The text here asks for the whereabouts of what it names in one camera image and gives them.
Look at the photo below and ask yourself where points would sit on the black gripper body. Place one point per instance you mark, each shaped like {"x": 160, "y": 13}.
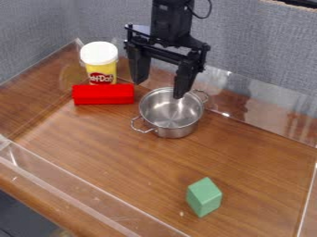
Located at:
{"x": 155, "y": 47}

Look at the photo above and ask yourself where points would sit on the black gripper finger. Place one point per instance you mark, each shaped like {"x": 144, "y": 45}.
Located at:
{"x": 185, "y": 76}
{"x": 139, "y": 63}

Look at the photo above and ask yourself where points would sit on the green foam block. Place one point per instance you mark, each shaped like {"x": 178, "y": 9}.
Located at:
{"x": 203, "y": 197}

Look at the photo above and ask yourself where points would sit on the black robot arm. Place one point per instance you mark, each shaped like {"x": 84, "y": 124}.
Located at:
{"x": 171, "y": 22}

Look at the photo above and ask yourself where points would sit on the yellow Play-Doh can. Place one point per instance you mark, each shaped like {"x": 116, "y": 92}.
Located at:
{"x": 99, "y": 56}

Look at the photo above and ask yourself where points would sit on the red rectangular block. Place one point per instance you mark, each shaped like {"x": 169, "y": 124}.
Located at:
{"x": 108, "y": 94}

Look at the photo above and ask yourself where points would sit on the small steel pot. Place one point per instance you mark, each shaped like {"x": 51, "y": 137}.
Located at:
{"x": 170, "y": 118}

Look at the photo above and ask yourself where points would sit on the clear acrylic table barrier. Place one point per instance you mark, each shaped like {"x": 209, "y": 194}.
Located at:
{"x": 110, "y": 182}

